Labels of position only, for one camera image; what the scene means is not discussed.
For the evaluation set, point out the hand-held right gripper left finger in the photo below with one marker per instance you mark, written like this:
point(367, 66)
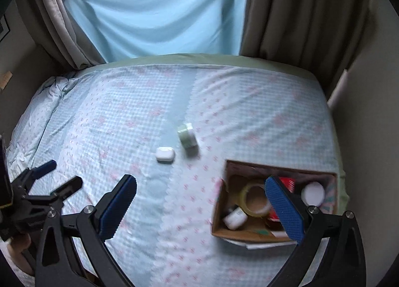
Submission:
point(113, 212)

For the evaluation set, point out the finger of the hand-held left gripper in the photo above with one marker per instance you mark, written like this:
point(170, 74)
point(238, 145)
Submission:
point(45, 168)
point(67, 188)

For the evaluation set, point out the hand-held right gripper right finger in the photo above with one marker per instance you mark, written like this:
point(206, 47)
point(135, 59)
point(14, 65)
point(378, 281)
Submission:
point(283, 209)

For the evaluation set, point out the red tube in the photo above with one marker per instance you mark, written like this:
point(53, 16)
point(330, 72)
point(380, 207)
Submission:
point(288, 184)

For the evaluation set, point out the white bottle green label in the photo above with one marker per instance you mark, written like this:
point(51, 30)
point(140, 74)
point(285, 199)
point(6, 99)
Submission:
point(263, 231)

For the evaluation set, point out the white lid jar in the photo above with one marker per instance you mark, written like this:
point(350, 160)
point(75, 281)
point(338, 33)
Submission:
point(312, 193)

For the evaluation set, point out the yellow tape roll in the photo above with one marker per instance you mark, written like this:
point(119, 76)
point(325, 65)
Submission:
point(249, 204)

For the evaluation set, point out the white bottle dark cap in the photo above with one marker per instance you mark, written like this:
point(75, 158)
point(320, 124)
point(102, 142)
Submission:
point(236, 217)

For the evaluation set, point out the cardboard box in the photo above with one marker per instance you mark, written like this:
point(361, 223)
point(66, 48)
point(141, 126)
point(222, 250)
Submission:
point(329, 190)

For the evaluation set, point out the white earbuds case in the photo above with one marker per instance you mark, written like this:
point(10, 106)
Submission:
point(165, 154)

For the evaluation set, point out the green cream jar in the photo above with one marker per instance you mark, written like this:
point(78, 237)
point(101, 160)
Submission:
point(188, 139)

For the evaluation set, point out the person's left hand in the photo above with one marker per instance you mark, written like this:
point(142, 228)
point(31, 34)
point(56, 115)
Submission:
point(21, 252)

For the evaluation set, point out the crumpled blanket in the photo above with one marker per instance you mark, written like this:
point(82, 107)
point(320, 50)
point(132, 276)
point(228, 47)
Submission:
point(40, 103)

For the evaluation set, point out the checked floral bed sheet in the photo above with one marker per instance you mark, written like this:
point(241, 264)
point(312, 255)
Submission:
point(124, 112)

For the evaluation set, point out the wooden shelf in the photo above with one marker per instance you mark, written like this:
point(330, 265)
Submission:
point(5, 79)

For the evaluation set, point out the grey curtain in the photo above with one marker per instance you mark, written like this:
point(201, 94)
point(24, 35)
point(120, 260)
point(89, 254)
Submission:
point(296, 15)
point(56, 31)

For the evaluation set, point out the light blue cloth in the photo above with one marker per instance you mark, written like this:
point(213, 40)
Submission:
point(156, 12)

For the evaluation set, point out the wall poster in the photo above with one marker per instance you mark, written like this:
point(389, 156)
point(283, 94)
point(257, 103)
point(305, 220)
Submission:
point(3, 28)

